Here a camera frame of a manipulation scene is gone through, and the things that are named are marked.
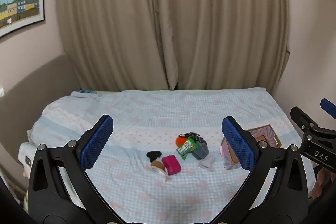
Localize clear plastic wrapper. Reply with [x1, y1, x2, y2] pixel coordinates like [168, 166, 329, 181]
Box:
[146, 166, 172, 181]

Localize pink patterned cardboard box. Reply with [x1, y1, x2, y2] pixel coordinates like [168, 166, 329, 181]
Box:
[220, 119, 281, 171]

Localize white cleaning cloth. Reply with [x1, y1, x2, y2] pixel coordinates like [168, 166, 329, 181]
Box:
[199, 156, 216, 172]

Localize grey fuzzy sock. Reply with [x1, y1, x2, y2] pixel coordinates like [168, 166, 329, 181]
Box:
[191, 143, 209, 161]

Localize person's right hand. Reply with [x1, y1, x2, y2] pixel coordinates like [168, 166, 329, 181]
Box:
[310, 166, 335, 200]

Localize orange fluffy plush carrot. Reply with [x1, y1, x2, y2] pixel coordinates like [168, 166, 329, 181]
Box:
[175, 136, 187, 147]

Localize beige curtain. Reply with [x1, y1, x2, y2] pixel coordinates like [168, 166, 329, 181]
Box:
[56, 0, 289, 92]

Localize black sock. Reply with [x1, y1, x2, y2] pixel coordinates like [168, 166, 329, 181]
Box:
[146, 151, 162, 162]

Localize green wet wipes pack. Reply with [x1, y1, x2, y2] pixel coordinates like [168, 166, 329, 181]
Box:
[176, 138, 198, 160]

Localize light blue pink bedspread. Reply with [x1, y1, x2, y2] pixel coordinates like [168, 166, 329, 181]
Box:
[27, 88, 301, 223]

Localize framed landscape picture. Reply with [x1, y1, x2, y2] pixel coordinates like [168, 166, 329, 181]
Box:
[0, 0, 45, 37]

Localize brown fluffy plush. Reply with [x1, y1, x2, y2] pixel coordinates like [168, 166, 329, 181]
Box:
[151, 160, 166, 171]

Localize magenta sponge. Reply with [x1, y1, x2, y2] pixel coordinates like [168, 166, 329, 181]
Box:
[162, 155, 182, 176]

